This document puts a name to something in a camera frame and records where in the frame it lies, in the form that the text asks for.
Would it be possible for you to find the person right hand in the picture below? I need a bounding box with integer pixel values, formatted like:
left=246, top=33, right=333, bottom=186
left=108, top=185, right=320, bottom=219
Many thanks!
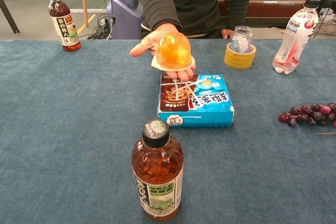
left=129, top=22, right=196, bottom=82

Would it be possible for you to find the person left hand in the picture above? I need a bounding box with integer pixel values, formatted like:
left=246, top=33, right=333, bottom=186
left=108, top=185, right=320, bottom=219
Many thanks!
left=221, top=28, right=235, bottom=40

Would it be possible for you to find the orange round object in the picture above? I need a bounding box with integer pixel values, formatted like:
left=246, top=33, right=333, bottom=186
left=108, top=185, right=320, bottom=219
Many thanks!
left=151, top=31, right=196, bottom=71

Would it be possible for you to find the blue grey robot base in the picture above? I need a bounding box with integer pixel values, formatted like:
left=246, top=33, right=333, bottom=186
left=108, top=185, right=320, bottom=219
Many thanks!
left=106, top=0, right=144, bottom=40

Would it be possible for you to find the clear glass jar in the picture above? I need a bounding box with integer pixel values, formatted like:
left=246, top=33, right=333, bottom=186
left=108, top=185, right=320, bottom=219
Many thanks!
left=230, top=25, right=253, bottom=54

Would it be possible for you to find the yellow tape roll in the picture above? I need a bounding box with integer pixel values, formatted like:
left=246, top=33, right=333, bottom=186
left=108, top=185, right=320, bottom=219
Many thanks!
left=224, top=41, right=257, bottom=70

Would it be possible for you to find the person torso dark sweater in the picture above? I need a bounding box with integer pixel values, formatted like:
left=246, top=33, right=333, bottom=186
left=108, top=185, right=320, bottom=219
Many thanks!
left=167, top=0, right=232, bottom=40

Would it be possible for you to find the brown wooden pool table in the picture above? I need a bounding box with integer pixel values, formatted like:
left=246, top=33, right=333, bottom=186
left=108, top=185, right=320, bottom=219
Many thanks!
left=217, top=0, right=316, bottom=29

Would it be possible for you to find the clear drink bottle red label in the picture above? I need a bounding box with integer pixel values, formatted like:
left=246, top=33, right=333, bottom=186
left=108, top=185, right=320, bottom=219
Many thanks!
left=272, top=0, right=321, bottom=74

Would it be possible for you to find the blue cookie box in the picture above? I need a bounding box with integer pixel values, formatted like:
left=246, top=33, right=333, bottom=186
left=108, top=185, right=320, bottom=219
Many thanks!
left=157, top=73, right=236, bottom=128

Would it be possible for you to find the wooden pole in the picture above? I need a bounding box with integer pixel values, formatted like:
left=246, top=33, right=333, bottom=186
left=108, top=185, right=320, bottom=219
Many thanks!
left=80, top=0, right=89, bottom=28

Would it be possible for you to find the brown tea bottle cartoon label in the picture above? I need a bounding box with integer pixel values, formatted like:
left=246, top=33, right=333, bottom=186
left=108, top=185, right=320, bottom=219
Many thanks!
left=48, top=0, right=82, bottom=52

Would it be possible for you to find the dark red grape bunch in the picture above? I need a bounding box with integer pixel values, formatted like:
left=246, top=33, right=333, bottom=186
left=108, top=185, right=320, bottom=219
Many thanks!
left=278, top=102, right=336, bottom=136

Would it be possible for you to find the blue tablecloth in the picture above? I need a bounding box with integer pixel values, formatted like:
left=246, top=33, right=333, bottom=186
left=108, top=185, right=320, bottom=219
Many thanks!
left=0, top=39, right=336, bottom=224

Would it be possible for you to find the small brown-lidded jar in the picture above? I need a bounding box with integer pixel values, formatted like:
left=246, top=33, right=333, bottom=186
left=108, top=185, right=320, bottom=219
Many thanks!
left=131, top=119, right=184, bottom=222

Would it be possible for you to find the black table leg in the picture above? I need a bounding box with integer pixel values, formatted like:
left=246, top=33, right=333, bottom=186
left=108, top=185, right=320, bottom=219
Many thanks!
left=0, top=0, right=20, bottom=35

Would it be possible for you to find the floor cable tangle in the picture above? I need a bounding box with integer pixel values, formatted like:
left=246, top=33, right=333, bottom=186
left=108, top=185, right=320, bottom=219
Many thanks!
left=78, top=13, right=116, bottom=40

